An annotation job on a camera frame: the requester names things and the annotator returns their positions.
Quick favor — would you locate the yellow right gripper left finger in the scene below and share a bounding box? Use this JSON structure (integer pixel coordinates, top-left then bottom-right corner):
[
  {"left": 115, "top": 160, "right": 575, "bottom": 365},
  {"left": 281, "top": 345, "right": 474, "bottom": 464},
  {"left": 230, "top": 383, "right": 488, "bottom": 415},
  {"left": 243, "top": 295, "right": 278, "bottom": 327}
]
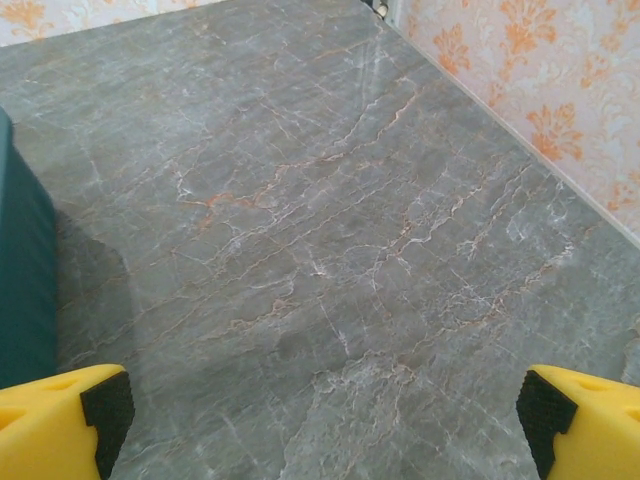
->
[{"left": 0, "top": 363, "right": 137, "bottom": 480}]

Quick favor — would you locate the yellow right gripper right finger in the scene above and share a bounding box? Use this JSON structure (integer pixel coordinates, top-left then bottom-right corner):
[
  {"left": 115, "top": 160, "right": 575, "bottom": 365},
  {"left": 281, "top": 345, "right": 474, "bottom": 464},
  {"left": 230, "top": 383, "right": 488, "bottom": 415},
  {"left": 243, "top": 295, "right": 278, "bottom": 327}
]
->
[{"left": 516, "top": 363, "right": 640, "bottom": 480}]

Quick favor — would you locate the dark teal plastic container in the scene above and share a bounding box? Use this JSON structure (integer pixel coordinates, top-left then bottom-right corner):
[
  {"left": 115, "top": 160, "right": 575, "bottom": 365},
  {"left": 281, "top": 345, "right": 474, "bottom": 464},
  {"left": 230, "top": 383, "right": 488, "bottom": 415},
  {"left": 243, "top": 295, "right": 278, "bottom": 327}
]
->
[{"left": 0, "top": 107, "right": 60, "bottom": 390}]

